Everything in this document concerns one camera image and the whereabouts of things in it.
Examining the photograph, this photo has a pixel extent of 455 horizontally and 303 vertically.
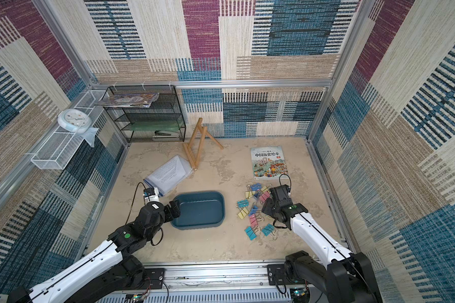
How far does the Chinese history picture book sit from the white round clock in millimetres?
791

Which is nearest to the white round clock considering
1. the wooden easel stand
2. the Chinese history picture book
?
the wooden easel stand

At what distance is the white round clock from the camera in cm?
74

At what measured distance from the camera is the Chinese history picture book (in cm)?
106
